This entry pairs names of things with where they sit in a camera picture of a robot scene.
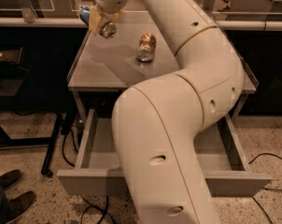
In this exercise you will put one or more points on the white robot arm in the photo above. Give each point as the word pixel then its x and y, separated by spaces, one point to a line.
pixel 154 122

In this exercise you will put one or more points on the upper brown shoe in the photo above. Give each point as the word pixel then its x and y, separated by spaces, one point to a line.
pixel 10 179

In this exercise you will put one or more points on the black side table frame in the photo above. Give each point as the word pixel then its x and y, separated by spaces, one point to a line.
pixel 12 75

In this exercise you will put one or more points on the gold brown soda can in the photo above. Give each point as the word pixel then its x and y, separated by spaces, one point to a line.
pixel 146 50

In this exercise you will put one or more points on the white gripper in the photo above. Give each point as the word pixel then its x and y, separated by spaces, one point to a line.
pixel 110 0

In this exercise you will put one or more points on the blue silver redbull can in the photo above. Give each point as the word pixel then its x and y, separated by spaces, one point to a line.
pixel 108 30

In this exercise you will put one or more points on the open grey top drawer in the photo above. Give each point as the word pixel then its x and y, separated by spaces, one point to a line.
pixel 220 154

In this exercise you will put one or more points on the grey cabinet table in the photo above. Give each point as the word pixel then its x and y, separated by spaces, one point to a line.
pixel 111 64

